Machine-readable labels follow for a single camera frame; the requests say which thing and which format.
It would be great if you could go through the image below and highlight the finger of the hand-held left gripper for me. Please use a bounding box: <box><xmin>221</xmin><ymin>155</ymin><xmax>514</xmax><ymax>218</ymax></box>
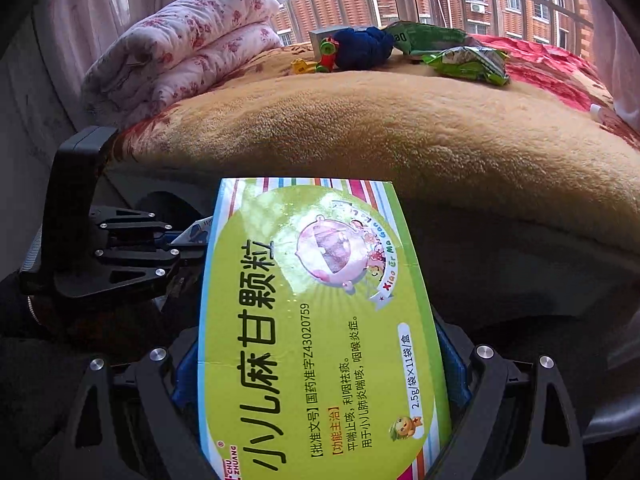
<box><xmin>50</xmin><ymin>252</ymin><xmax>201</xmax><ymax>302</ymax></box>
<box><xmin>89</xmin><ymin>205</ymin><xmax>211</xmax><ymax>257</ymax></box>

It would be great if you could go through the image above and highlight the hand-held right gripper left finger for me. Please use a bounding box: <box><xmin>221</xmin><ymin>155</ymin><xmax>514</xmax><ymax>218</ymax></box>
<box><xmin>45</xmin><ymin>327</ymin><xmax>221</xmax><ymax>480</ymax></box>

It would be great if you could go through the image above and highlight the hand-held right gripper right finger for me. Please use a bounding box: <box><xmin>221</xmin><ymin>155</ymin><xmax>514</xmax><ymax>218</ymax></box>
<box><xmin>425</xmin><ymin>307</ymin><xmax>588</xmax><ymax>480</ymax></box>

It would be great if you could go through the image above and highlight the white blue packet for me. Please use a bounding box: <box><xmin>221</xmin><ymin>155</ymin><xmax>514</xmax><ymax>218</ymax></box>
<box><xmin>172</xmin><ymin>216</ymin><xmax>213</xmax><ymax>247</ymax></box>

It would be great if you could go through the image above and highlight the green medicine box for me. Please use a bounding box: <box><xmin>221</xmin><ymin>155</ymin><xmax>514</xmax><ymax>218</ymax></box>
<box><xmin>198</xmin><ymin>176</ymin><xmax>453</xmax><ymax>480</ymax></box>

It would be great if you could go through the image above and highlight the silver grey box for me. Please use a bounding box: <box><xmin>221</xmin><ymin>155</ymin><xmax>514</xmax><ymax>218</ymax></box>
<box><xmin>308</xmin><ymin>25</ymin><xmax>351</xmax><ymax>58</ymax></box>

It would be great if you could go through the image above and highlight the grey curved bar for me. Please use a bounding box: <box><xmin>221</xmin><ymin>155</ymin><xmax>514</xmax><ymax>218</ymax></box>
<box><xmin>582</xmin><ymin>382</ymin><xmax>640</xmax><ymax>443</ymax></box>

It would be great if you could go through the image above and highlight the folded floral quilt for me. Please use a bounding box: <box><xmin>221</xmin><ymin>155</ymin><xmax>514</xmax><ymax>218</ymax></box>
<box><xmin>80</xmin><ymin>0</ymin><xmax>283</xmax><ymax>131</ymax></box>

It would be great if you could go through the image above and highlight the tan plush blanket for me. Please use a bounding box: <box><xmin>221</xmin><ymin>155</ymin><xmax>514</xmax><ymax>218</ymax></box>
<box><xmin>107</xmin><ymin>42</ymin><xmax>640</xmax><ymax>321</ymax></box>

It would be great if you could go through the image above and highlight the green red toy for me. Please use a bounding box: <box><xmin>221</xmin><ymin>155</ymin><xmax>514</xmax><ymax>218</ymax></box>
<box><xmin>317</xmin><ymin>35</ymin><xmax>345</xmax><ymax>74</ymax></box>

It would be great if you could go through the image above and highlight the blue knitted item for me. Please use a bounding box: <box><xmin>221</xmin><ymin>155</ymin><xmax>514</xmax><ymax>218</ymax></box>
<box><xmin>332</xmin><ymin>25</ymin><xmax>396</xmax><ymax>70</ymax></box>

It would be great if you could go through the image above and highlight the green snack bag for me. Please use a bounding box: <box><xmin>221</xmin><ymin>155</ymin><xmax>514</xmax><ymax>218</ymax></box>
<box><xmin>422</xmin><ymin>46</ymin><xmax>511</xmax><ymax>86</ymax></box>

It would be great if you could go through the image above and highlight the red brick building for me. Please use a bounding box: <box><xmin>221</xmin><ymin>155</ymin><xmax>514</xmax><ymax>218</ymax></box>
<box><xmin>235</xmin><ymin>0</ymin><xmax>596</xmax><ymax>47</ymax></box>

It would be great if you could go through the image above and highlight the red floral blanket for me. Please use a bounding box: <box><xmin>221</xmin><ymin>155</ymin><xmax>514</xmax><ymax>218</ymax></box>
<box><xmin>467</xmin><ymin>34</ymin><xmax>618</xmax><ymax>118</ymax></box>

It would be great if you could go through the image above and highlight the flat green packet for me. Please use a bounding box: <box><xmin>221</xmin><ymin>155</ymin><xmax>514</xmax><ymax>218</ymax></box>
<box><xmin>387</xmin><ymin>20</ymin><xmax>473</xmax><ymax>63</ymax></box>

